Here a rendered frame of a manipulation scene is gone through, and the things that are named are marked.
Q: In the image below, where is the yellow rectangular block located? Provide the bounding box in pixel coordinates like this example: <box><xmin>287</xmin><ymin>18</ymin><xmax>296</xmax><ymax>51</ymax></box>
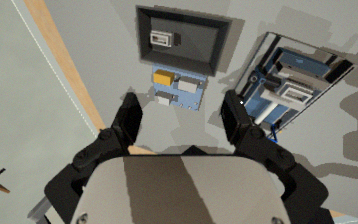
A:
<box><xmin>154</xmin><ymin>69</ymin><xmax>174</xmax><ymax>86</ymax></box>

